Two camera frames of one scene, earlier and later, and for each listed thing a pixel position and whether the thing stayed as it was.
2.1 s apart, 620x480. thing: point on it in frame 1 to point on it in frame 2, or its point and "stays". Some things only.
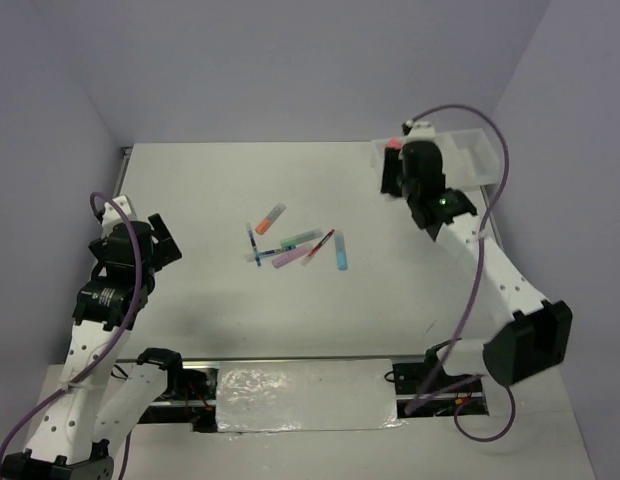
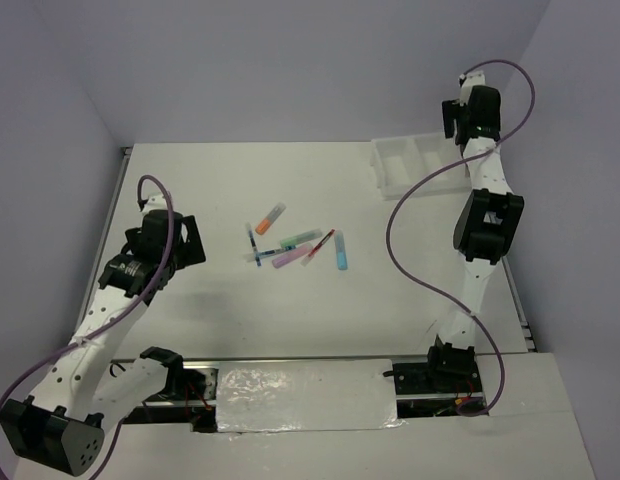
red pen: x=315 y=250 stays
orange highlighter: x=270 y=218 stays
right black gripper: x=392 y=162 to x=451 y=109
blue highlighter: x=342 y=260 stays
